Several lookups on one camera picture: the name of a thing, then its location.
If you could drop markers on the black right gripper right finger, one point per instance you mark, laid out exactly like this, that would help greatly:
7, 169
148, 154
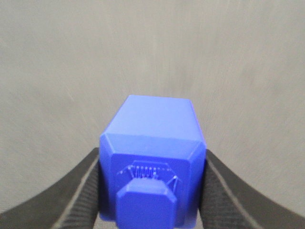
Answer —
228, 202

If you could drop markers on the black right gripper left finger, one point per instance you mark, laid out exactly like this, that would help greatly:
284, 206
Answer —
70, 203

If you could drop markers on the blue plastic parts box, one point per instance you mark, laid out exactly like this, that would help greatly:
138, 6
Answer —
152, 156

